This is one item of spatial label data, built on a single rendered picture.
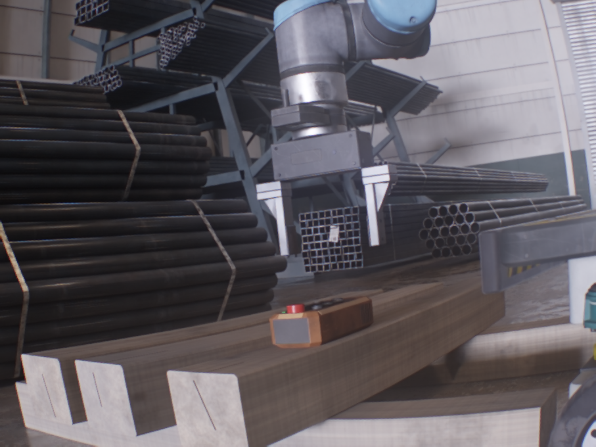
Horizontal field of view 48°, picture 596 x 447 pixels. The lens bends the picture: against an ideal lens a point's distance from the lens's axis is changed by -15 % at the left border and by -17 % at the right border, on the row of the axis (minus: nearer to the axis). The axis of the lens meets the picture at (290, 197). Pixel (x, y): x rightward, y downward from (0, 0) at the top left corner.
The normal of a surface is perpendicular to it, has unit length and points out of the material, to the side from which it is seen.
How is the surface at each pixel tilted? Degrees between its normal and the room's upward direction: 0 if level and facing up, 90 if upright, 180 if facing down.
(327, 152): 90
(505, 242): 90
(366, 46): 134
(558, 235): 90
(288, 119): 90
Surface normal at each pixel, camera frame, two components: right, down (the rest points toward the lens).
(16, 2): 0.83, -0.12
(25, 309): 0.78, 0.39
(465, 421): -0.54, 0.01
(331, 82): 0.51, -0.11
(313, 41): 0.15, -0.07
